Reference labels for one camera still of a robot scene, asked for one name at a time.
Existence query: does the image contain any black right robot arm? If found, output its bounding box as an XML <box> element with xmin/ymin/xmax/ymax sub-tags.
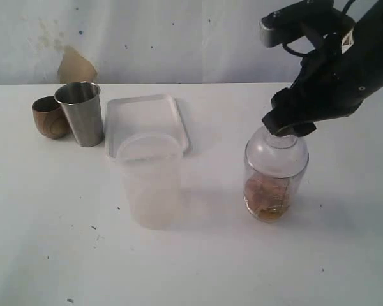
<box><xmin>260</xmin><ymin>0</ymin><xmax>383</xmax><ymax>137</ymax></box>

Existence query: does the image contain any brown wooden cup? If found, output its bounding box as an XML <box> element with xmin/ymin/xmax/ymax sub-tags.
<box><xmin>31</xmin><ymin>96</ymin><xmax>70</xmax><ymax>140</ymax></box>

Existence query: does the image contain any clear measuring beaker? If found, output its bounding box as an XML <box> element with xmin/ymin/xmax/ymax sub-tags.
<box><xmin>243</xmin><ymin>161</ymin><xmax>307</xmax><ymax>222</ymax></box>

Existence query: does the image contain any translucent plastic container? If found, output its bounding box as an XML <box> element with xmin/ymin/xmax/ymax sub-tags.
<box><xmin>116</xmin><ymin>133</ymin><xmax>183</xmax><ymax>230</ymax></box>

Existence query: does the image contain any stainless steel cup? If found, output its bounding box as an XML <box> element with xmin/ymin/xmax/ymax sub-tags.
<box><xmin>54</xmin><ymin>82</ymin><xmax>104</xmax><ymax>147</ymax></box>

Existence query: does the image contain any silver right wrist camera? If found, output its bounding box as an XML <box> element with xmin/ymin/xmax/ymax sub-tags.
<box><xmin>259</xmin><ymin>0</ymin><xmax>355</xmax><ymax>48</ymax></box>

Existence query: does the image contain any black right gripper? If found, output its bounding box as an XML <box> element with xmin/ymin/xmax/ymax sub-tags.
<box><xmin>262</xmin><ymin>33</ymin><xmax>370</xmax><ymax>138</ymax></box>

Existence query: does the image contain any white rectangular tray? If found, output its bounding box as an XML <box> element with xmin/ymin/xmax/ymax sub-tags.
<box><xmin>105</xmin><ymin>94</ymin><xmax>190</xmax><ymax>159</ymax></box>

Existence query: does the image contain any clear plastic dome lid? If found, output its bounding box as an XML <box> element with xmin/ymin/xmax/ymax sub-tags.
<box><xmin>245</xmin><ymin>126</ymin><xmax>309</xmax><ymax>178</ymax></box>

